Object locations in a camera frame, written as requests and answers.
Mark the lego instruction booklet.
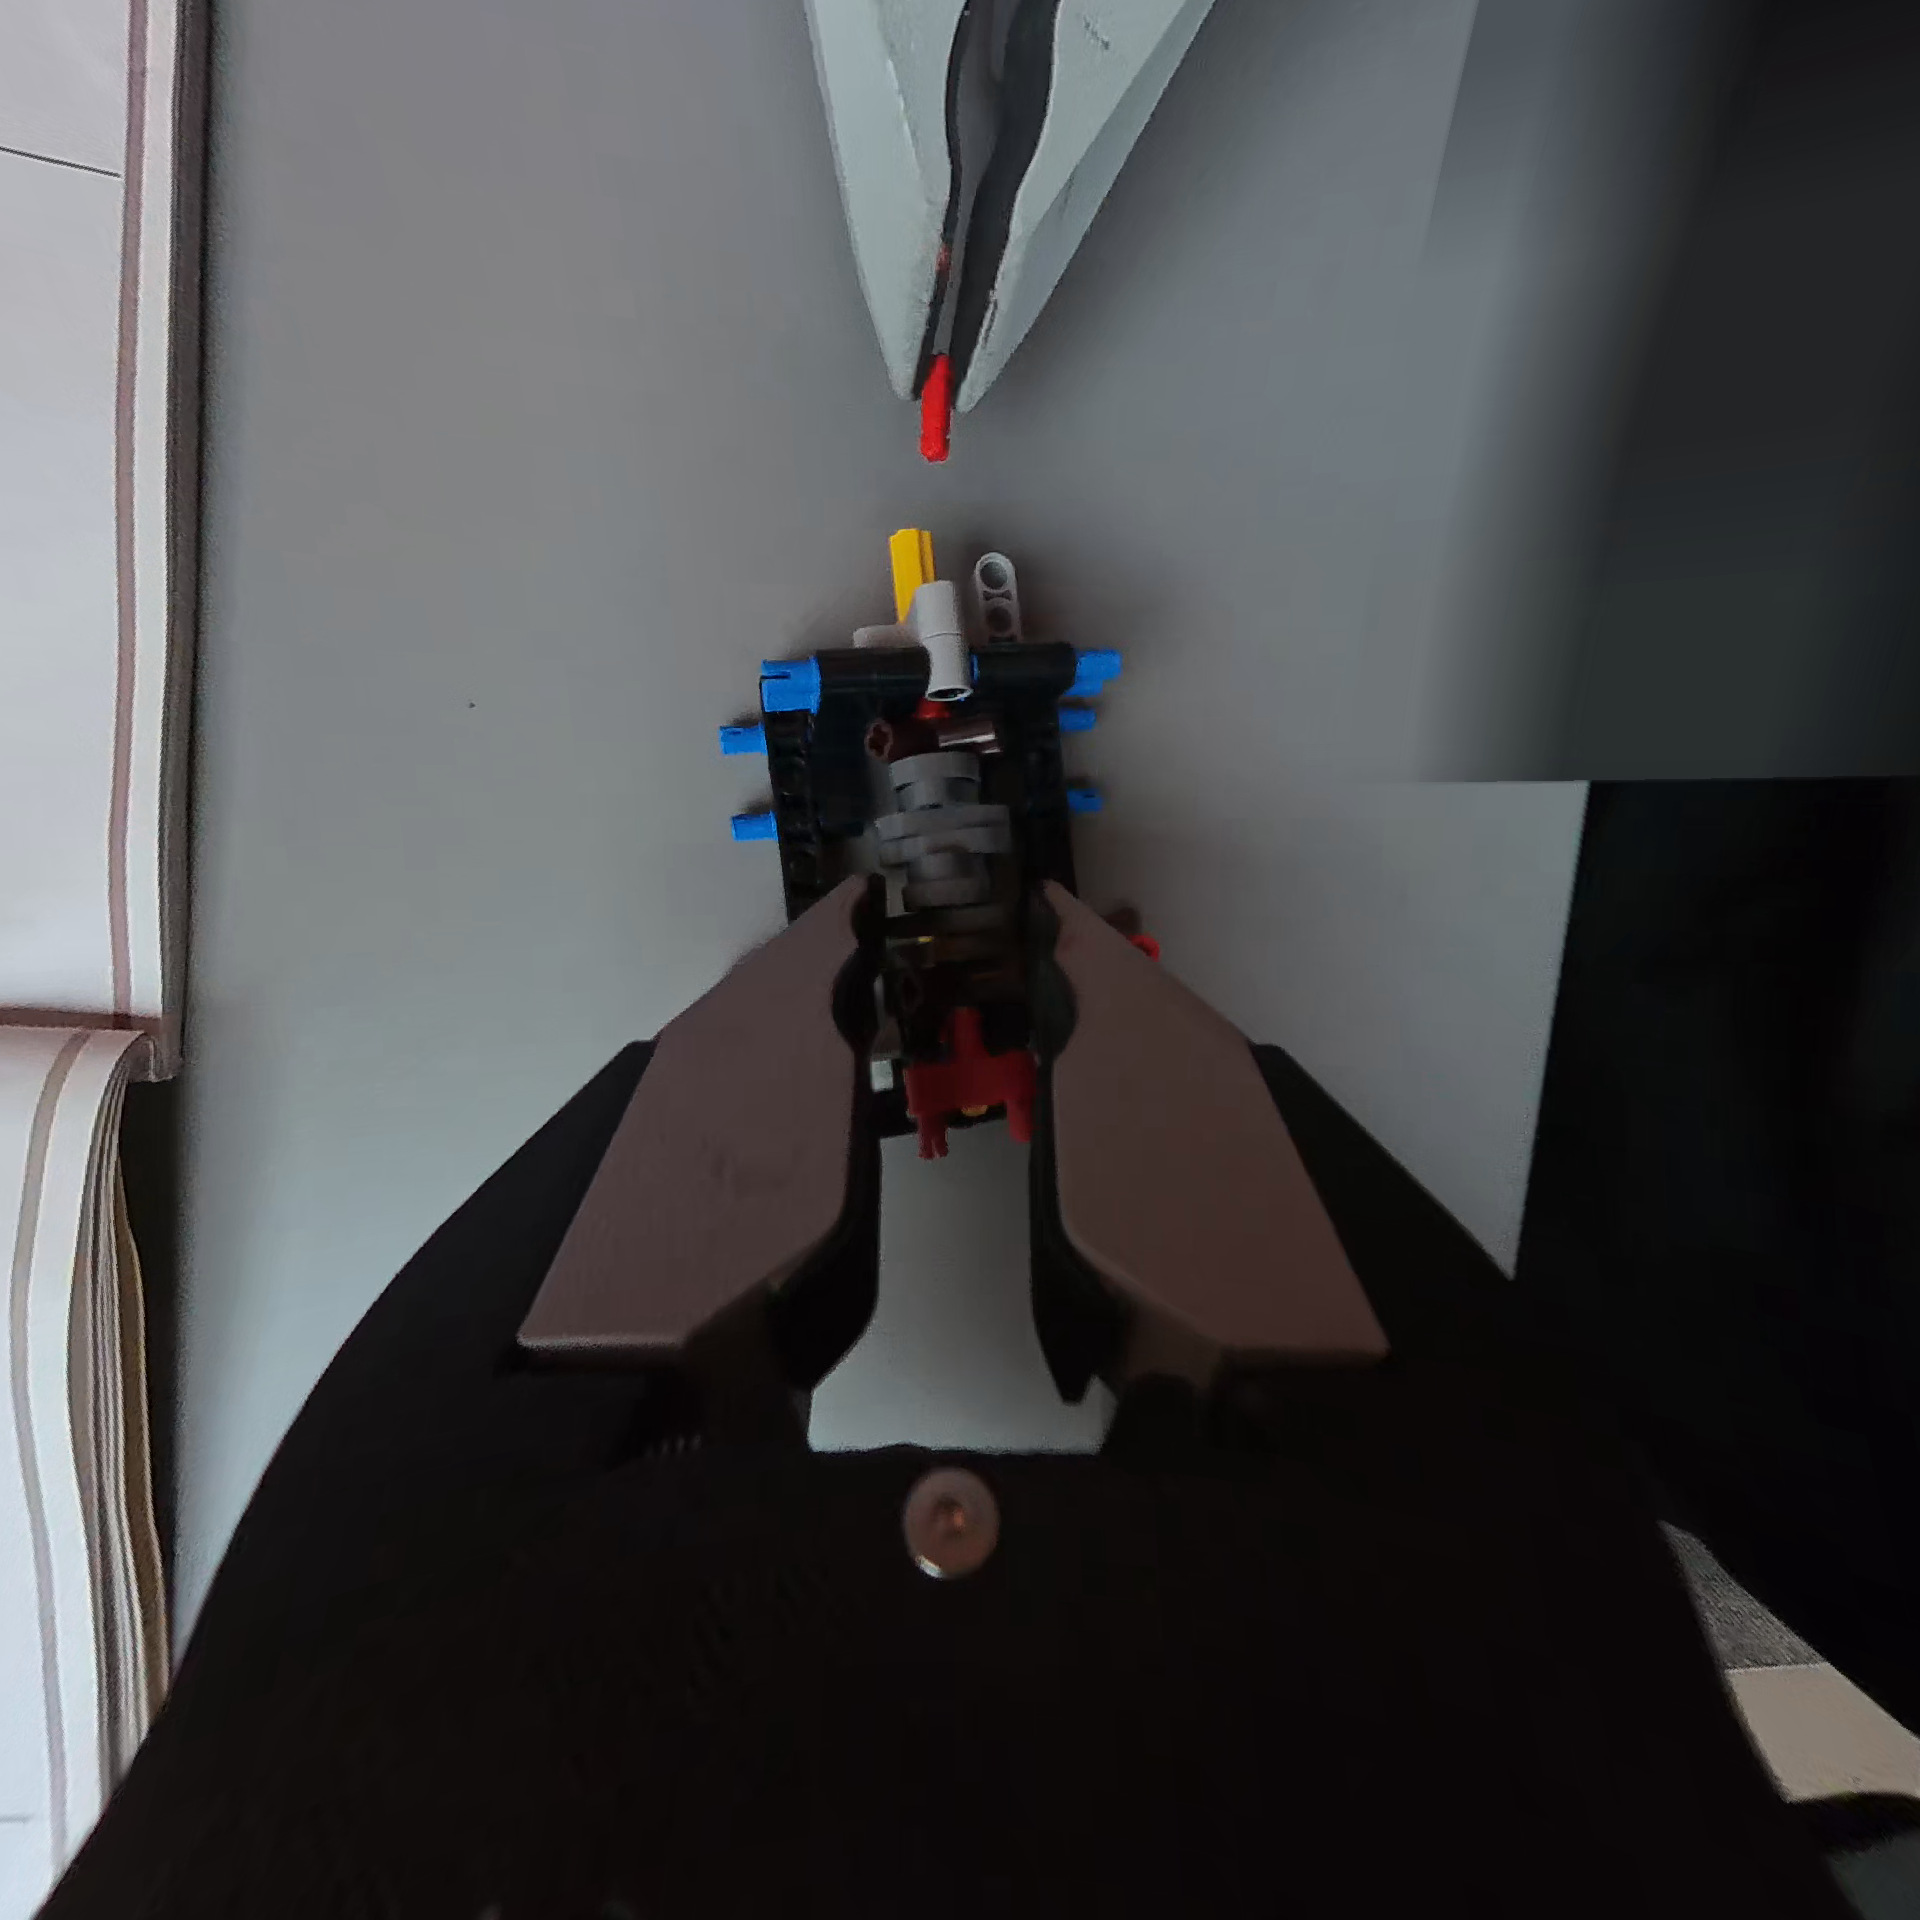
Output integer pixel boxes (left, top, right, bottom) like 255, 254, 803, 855
0, 0, 208, 1907

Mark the black lego frame assembly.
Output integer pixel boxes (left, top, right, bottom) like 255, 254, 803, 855
719, 547, 1166, 1164

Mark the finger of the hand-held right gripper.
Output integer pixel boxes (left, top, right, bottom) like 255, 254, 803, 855
958, 0, 1219, 415
803, 0, 974, 399

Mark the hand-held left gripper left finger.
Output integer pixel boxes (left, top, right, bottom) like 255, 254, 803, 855
516, 869, 886, 1390

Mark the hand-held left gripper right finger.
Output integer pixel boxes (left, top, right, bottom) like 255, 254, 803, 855
1029, 879, 1391, 1409

